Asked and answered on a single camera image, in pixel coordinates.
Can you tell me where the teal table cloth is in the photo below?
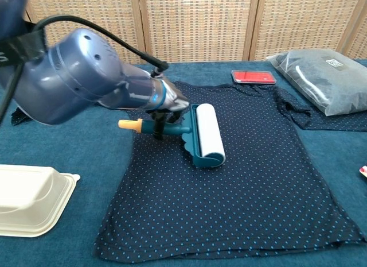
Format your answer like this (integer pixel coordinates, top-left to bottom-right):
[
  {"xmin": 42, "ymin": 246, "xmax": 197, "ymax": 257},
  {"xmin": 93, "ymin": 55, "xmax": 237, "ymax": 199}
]
[{"xmin": 0, "ymin": 59, "xmax": 367, "ymax": 267}]

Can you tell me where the teal and white lint roller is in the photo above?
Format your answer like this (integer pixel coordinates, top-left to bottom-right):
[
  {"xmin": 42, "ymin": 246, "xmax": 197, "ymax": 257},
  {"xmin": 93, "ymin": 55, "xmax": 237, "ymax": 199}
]
[{"xmin": 118, "ymin": 103, "xmax": 227, "ymax": 169}]

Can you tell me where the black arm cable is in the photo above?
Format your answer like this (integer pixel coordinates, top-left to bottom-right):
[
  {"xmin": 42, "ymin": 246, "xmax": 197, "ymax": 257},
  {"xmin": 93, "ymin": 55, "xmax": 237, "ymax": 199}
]
[{"xmin": 33, "ymin": 14, "xmax": 170, "ymax": 77}]

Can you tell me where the cream lidded food container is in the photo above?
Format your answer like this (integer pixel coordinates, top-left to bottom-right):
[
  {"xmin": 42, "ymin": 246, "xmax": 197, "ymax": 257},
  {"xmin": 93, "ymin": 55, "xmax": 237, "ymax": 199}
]
[{"xmin": 0, "ymin": 164, "xmax": 81, "ymax": 238}]

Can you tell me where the silver and black left robot hand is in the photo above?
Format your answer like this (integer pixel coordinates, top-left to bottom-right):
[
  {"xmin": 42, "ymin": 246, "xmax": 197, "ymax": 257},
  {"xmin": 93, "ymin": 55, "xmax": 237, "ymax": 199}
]
[{"xmin": 148, "ymin": 79, "xmax": 190, "ymax": 141}]

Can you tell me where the woven wicker folding screen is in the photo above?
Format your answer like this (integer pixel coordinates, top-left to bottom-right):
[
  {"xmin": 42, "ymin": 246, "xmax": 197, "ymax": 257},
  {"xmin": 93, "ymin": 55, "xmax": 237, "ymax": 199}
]
[{"xmin": 21, "ymin": 0, "xmax": 367, "ymax": 64}]

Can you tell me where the navy polka dot shirt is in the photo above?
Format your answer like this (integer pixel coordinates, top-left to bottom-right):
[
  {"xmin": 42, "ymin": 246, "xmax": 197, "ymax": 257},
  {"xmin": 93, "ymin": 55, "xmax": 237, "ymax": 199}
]
[{"xmin": 11, "ymin": 81, "xmax": 367, "ymax": 264}]

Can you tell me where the red pad in clear case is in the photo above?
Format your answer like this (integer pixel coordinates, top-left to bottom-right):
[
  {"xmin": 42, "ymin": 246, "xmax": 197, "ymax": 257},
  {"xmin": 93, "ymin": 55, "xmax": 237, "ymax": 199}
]
[{"xmin": 231, "ymin": 69, "xmax": 278, "ymax": 86}]

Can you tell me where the clear bag of dark clothing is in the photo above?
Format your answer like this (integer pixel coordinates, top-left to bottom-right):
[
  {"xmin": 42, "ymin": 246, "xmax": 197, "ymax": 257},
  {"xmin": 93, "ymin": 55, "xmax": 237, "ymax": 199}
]
[{"xmin": 266, "ymin": 48, "xmax": 367, "ymax": 117}]

